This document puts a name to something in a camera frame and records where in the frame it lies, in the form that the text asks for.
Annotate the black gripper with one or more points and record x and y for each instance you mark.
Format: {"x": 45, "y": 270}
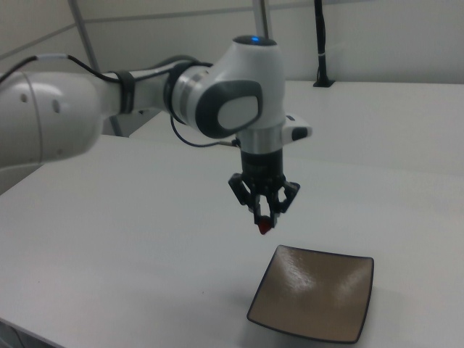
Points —
{"x": 262, "y": 166}

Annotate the red toy strawberry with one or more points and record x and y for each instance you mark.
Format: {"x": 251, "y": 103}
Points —
{"x": 264, "y": 227}

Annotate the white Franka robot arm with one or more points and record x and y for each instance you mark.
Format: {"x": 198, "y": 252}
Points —
{"x": 253, "y": 72}

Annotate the square brown ceramic plate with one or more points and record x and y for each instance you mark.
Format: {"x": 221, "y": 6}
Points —
{"x": 311, "y": 290}

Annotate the black pole with white band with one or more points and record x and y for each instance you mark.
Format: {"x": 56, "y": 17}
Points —
{"x": 320, "y": 36}

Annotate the grey metal partition post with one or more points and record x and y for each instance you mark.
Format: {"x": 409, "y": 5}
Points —
{"x": 264, "y": 18}
{"x": 84, "y": 36}

